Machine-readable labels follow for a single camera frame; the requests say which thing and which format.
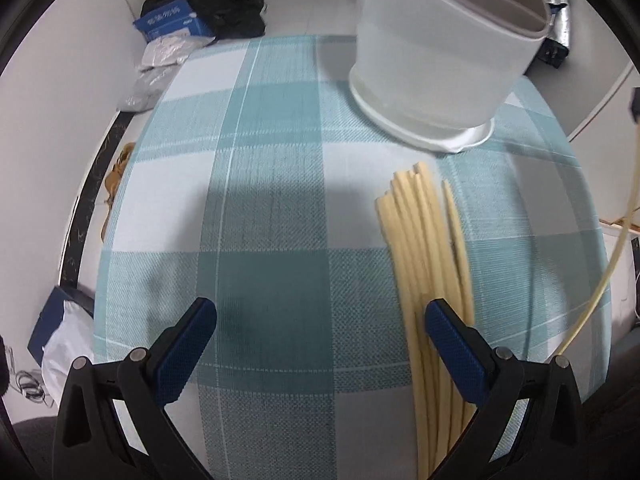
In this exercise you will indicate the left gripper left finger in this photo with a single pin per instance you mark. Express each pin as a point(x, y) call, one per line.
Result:
point(113, 424)

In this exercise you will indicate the white plastic mail bag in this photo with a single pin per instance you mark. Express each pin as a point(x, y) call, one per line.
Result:
point(171, 50)

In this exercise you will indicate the black clothes pile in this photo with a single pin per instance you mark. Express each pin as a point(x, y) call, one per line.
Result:
point(228, 19)

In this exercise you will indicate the silver folded umbrella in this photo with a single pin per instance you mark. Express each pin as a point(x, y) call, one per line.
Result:
point(556, 46)

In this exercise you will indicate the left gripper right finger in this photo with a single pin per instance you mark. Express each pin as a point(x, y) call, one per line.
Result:
point(527, 418)

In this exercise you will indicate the dark blue flat box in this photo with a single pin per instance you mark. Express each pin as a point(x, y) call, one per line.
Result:
point(51, 317)

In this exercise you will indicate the white utensil holder cup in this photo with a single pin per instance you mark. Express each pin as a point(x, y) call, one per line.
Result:
point(433, 73)

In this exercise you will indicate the tan suede boot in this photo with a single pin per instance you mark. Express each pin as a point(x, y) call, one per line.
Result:
point(112, 181)

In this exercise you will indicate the blue cardboard box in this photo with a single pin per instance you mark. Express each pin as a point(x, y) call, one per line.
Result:
point(174, 18)

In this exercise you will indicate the teal plaid placemat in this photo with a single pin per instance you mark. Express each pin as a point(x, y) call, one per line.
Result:
point(253, 184)

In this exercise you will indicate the grey plastic mail bag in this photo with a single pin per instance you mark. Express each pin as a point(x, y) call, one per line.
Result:
point(147, 89)

